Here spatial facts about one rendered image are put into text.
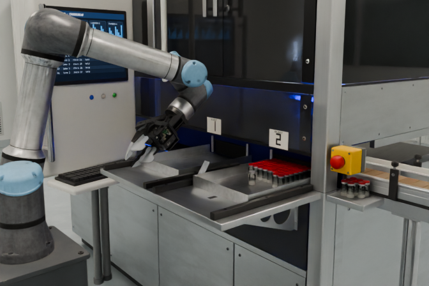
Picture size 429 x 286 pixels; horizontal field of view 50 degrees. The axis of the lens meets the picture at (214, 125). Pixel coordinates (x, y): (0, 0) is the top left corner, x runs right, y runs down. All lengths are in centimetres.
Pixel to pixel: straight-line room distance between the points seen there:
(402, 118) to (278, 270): 70
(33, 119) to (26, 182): 20
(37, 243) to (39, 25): 55
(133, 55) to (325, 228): 79
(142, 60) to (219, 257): 97
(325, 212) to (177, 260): 93
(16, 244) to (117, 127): 99
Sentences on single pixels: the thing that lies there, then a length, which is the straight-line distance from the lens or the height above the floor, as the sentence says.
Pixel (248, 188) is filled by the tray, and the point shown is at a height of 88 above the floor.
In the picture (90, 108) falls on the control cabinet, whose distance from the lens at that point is 203.
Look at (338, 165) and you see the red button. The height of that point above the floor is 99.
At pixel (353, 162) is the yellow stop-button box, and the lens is 138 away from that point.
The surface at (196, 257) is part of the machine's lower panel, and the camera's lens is 206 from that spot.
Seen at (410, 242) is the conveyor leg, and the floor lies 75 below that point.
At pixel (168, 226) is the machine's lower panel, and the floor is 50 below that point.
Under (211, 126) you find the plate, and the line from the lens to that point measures 179.
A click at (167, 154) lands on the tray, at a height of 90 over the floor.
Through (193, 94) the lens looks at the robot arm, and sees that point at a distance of 144.
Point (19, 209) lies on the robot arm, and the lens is 125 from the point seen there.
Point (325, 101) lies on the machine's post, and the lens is 140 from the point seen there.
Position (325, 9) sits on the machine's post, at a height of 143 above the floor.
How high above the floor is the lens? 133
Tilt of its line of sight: 10 degrees down
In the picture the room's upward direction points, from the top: straight up
